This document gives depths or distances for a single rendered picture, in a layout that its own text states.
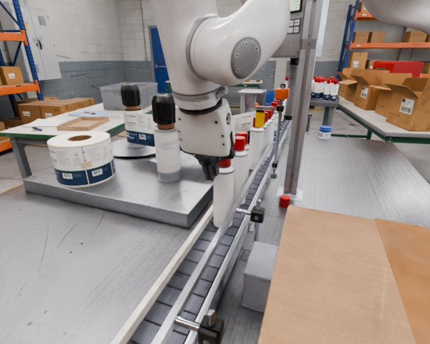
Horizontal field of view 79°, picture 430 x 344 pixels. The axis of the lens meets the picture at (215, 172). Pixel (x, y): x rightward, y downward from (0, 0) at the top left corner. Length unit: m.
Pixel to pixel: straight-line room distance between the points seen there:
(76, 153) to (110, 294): 0.49
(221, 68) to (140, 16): 8.96
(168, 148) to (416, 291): 0.76
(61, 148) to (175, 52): 0.66
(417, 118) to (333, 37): 6.39
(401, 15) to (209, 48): 0.45
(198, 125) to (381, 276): 0.32
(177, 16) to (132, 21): 9.00
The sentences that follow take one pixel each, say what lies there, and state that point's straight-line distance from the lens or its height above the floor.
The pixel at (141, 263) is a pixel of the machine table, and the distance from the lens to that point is 0.69.
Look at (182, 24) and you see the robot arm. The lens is 0.37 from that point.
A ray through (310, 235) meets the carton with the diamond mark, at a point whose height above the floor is 1.12.
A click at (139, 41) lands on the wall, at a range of 9.25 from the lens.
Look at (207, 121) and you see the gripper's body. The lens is 0.44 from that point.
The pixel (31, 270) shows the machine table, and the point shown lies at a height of 0.83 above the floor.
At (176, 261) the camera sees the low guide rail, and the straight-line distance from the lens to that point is 0.56.
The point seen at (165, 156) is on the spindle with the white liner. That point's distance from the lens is 0.91.
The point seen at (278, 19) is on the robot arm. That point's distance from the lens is 0.37.
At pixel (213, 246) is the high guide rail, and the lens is 0.51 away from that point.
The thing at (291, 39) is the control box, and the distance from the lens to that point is 0.89.
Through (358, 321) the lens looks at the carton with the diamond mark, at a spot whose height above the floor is 1.12.
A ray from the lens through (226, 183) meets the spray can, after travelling 0.62.
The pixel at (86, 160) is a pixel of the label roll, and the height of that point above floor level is 0.97.
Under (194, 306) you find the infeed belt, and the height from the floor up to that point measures 0.88.
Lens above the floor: 1.29
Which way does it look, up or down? 24 degrees down
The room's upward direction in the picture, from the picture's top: straight up
